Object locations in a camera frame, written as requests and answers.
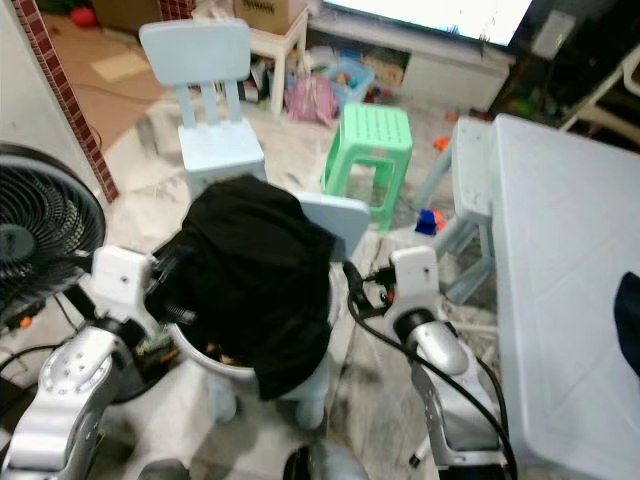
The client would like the pink patterned bag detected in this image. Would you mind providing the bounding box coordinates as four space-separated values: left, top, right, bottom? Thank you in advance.
285 75 339 126

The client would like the green plastic stool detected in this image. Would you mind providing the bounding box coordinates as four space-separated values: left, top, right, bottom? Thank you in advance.
322 102 413 233

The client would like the brown cardboard box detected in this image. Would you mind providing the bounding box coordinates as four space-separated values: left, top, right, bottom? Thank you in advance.
233 0 306 34

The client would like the small white table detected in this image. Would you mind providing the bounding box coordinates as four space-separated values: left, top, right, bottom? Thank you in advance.
245 5 311 116

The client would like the black fleece jacket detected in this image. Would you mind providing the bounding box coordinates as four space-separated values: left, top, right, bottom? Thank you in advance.
150 177 336 403

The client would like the flat screen television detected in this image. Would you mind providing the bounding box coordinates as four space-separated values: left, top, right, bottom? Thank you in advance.
320 0 536 49

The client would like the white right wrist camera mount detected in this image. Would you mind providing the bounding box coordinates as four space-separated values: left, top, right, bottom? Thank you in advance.
390 245 443 321

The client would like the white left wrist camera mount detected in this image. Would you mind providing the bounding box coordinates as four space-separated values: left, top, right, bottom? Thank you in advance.
92 245 156 326

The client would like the white round plastic tub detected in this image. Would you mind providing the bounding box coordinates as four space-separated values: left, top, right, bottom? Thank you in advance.
165 320 336 386

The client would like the white television stand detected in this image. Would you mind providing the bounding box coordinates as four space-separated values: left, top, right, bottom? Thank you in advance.
305 12 516 111

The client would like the blue plastic basket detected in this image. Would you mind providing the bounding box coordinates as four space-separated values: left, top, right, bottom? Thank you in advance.
325 58 379 106

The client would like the blue red toy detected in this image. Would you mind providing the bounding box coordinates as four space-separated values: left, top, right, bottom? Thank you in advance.
415 208 449 237

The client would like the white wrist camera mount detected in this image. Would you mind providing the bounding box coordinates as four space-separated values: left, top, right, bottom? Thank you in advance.
390 245 443 321
92 245 156 326

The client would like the black floor fan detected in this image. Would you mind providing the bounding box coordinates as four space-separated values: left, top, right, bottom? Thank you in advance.
0 143 99 321

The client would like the navy blue garment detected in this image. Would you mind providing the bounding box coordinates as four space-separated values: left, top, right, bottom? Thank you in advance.
614 270 640 379

